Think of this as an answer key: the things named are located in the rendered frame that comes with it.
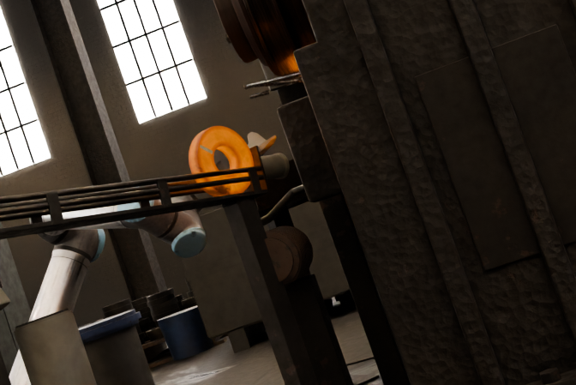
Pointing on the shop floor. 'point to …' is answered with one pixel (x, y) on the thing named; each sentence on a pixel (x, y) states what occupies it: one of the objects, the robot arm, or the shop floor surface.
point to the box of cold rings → (327, 280)
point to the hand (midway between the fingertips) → (273, 141)
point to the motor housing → (308, 303)
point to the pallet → (152, 339)
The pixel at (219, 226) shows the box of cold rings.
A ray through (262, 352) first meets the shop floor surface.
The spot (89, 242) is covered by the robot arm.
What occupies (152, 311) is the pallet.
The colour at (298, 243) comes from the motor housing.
